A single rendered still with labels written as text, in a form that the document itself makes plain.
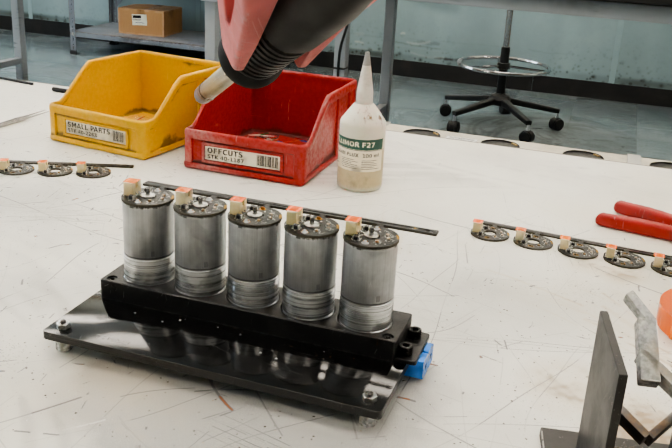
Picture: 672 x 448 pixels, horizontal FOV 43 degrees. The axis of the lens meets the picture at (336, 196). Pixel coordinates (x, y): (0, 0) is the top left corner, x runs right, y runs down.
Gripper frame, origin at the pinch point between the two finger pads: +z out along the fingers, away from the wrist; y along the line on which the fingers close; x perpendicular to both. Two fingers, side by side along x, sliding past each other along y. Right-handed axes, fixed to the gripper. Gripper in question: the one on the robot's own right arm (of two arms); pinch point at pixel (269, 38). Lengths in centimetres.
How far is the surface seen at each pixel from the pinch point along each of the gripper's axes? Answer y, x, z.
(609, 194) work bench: -35.1, -8.0, 22.3
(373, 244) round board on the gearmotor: -5.9, 2.7, 9.2
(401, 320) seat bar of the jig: -7.7, 4.5, 12.9
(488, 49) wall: -270, -274, 233
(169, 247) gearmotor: 1.0, -3.1, 15.0
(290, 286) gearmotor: -3.1, 1.8, 12.7
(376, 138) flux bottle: -17.8, -15.2, 21.5
